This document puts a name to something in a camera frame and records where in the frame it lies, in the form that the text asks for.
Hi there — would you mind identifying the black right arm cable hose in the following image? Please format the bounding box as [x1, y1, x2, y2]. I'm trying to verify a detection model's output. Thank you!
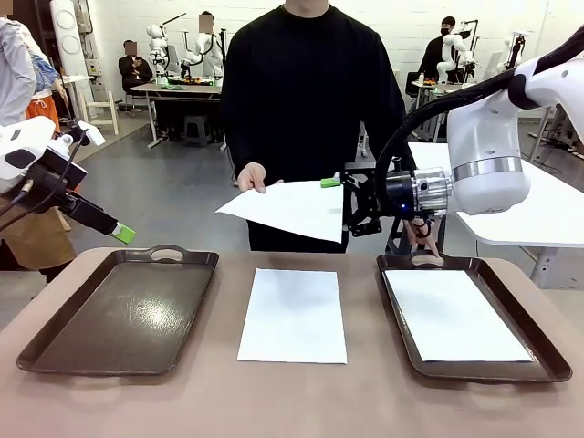
[373, 26, 584, 220]

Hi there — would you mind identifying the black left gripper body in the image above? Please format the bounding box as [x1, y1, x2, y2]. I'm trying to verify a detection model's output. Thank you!
[27, 164, 81, 215]

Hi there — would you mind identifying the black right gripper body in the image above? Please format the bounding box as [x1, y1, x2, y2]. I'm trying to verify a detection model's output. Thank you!
[376, 171, 417, 215]

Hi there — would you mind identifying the brown top lab table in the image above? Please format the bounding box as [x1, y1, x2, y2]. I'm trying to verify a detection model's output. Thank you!
[131, 81, 224, 150]

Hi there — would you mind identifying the black overhead camera arm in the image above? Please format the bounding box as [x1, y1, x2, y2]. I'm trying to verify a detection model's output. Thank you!
[458, 18, 480, 42]

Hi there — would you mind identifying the person's right forearm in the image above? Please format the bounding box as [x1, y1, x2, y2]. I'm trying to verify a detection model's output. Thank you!
[225, 113, 266, 172]

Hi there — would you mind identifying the person in white shirt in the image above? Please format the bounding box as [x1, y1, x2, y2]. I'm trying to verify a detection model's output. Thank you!
[196, 11, 225, 78]

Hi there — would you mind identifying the person's left hand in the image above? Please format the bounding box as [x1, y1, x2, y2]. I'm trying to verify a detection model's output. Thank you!
[404, 216, 442, 257]

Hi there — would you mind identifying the black tripod pole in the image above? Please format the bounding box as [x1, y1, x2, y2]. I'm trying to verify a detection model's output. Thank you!
[504, 34, 526, 74]

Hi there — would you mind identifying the white A4 paper sheet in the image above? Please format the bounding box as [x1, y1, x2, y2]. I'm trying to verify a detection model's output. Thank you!
[214, 181, 344, 245]
[383, 268, 535, 364]

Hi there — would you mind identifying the black stool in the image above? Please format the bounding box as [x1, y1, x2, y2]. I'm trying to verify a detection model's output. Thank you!
[386, 217, 414, 255]

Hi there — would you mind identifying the person in black hoodie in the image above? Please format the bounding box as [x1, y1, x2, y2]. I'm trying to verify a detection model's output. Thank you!
[418, 16, 457, 83]

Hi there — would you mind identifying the grey plastic stool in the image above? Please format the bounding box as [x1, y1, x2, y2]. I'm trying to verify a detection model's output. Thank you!
[183, 113, 214, 147]

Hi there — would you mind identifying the white standing air conditioner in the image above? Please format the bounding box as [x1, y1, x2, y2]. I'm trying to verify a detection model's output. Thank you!
[48, 0, 92, 78]

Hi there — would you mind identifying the figure in orange shorts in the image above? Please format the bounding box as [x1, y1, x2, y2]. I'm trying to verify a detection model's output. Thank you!
[25, 25, 69, 133]

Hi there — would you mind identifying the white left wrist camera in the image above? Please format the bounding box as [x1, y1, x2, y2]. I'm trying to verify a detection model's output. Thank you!
[68, 120, 106, 147]

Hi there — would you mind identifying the white computer monitor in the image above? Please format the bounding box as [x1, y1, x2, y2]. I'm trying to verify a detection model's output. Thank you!
[483, 51, 503, 78]

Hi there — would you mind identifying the dark brown plastic tray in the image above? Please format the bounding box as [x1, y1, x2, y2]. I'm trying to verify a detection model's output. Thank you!
[16, 245, 220, 378]
[376, 253, 574, 383]

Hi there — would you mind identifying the brown apron cloth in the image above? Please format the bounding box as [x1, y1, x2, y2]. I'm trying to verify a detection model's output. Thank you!
[0, 207, 77, 271]

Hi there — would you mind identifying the man in black jacket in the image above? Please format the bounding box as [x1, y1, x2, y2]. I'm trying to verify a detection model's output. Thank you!
[118, 39, 154, 95]

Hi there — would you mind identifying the person in black sweater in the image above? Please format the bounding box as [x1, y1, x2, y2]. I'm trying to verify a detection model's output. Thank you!
[221, 0, 419, 255]

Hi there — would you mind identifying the figure in grey shirt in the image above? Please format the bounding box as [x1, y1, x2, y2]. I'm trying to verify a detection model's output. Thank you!
[0, 2, 37, 127]

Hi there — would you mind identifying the person's right hand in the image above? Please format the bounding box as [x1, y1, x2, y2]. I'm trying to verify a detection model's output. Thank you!
[236, 162, 268, 195]

